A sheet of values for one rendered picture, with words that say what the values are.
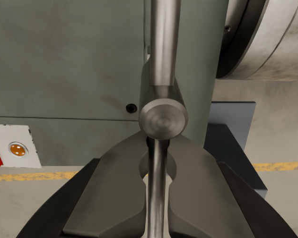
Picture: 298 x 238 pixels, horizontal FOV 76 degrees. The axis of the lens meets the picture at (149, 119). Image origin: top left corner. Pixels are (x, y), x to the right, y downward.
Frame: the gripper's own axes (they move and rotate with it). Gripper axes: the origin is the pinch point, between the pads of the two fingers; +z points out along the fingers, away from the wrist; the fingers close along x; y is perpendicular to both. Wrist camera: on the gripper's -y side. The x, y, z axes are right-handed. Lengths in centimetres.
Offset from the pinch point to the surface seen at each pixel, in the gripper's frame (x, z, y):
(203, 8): 4.3, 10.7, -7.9
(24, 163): -20.2, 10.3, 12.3
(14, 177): -155, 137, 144
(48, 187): -121, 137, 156
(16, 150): -20.4, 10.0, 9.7
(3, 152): -22.9, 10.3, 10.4
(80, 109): -10.0, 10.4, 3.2
